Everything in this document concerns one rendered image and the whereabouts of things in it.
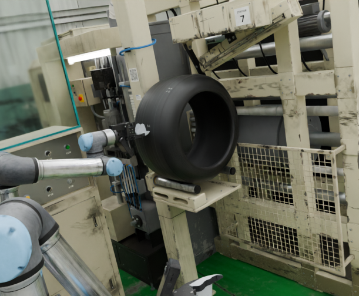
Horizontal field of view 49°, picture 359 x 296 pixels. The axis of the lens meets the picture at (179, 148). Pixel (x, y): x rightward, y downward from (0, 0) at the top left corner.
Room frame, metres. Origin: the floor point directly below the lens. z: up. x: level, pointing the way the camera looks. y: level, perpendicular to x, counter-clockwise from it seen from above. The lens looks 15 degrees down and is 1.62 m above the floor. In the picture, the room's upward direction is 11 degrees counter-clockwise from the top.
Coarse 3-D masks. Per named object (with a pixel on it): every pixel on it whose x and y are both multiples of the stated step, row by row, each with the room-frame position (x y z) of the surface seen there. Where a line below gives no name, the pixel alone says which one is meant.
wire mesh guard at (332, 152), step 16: (240, 144) 2.23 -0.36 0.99; (256, 144) 2.15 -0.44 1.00; (288, 160) 1.99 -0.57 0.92; (272, 176) 2.09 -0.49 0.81; (320, 176) 1.85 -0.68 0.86; (336, 176) 1.79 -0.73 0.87; (336, 192) 1.78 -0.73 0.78; (336, 208) 1.79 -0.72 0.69; (224, 224) 2.44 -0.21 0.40; (320, 224) 1.87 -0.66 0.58; (240, 240) 2.33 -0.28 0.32; (288, 256) 2.04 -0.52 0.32; (304, 256) 1.97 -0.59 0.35; (336, 272) 1.81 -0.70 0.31
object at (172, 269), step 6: (168, 264) 0.79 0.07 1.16; (174, 264) 0.78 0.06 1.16; (168, 270) 0.78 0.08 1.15; (174, 270) 0.77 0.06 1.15; (180, 270) 0.78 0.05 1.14; (168, 276) 0.77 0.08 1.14; (174, 276) 0.77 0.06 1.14; (162, 282) 0.79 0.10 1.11; (168, 282) 0.77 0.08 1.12; (174, 282) 0.77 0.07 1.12; (162, 288) 0.77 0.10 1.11; (168, 288) 0.77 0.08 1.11; (156, 294) 0.80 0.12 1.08; (162, 294) 0.76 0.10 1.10; (168, 294) 0.76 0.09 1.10
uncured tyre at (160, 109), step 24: (144, 96) 2.04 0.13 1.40; (168, 96) 1.89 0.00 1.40; (192, 96) 1.92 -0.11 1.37; (216, 96) 2.22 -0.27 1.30; (144, 120) 1.93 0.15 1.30; (168, 120) 1.83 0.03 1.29; (216, 120) 2.29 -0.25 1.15; (144, 144) 1.92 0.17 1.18; (168, 144) 1.82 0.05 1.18; (192, 144) 2.29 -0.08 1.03; (216, 144) 2.24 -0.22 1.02; (168, 168) 1.85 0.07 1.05; (192, 168) 1.87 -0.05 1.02; (216, 168) 1.98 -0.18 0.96
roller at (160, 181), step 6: (156, 180) 2.12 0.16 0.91; (162, 180) 2.08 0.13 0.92; (168, 180) 2.05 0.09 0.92; (174, 180) 2.02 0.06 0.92; (168, 186) 2.04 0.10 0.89; (174, 186) 1.99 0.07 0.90; (180, 186) 1.95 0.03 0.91; (186, 186) 1.92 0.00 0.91; (192, 186) 1.89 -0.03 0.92; (198, 186) 1.88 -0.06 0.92; (192, 192) 1.89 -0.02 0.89; (198, 192) 1.88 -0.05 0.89
